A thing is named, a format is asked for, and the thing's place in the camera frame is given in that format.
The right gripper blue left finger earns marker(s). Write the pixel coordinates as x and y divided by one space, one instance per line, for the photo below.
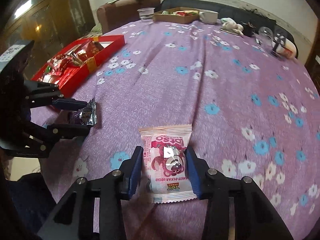
131 169

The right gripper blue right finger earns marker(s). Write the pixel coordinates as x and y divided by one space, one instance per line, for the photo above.
197 170

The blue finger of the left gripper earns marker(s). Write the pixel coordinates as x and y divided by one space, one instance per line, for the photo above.
68 131
69 104

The dark purple snack packet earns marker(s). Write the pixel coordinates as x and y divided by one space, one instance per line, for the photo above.
86 116

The pink Lotso snack packet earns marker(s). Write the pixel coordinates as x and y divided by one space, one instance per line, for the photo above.
165 173

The green snack packet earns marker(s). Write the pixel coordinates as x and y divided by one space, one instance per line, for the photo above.
49 70

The red gift box tray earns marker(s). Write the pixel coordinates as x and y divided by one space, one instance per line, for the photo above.
71 70

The red gold snack packet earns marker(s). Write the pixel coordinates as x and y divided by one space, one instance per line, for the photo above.
89 49

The purple floral tablecloth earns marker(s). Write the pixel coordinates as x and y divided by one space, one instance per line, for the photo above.
251 114

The wooden cabinet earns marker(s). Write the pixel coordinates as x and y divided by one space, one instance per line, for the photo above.
51 24

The brown armchair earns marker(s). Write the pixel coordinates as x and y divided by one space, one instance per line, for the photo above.
115 15

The clear plastic cup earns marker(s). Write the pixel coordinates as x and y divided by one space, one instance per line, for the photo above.
146 14

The brown cardboard snack box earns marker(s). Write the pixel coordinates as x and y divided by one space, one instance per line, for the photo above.
180 15

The white crumpled tissue pile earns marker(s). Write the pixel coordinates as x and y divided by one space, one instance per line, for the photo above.
228 24

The clear glass jar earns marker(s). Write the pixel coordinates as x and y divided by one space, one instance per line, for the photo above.
265 36

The white ceramic mug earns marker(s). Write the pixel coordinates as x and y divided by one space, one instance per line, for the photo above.
208 16

